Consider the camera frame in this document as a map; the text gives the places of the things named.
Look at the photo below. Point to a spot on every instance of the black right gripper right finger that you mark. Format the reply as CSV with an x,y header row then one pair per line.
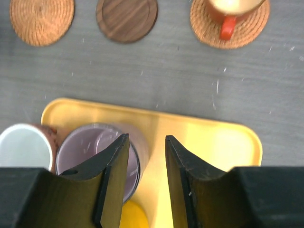
x,y
203,196

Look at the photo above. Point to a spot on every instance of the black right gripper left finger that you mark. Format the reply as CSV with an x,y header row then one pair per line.
x,y
94,190

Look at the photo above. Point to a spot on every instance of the yellow mug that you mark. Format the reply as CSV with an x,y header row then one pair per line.
x,y
133,216

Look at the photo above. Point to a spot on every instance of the purple glass mug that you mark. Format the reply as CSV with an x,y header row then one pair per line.
x,y
88,140

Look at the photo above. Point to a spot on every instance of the light wooden coaster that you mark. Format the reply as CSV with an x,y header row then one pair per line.
x,y
208,31

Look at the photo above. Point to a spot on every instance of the dark walnut coaster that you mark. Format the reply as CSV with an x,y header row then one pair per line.
x,y
126,21

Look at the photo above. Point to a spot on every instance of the light woven coaster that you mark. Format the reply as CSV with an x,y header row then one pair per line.
x,y
41,22

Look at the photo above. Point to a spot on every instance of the small orange cup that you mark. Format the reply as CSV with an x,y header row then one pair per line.
x,y
227,13

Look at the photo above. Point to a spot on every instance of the yellow plastic tray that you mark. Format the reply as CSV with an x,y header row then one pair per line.
x,y
222,144

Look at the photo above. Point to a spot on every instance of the small white mug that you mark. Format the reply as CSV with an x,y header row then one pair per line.
x,y
29,145

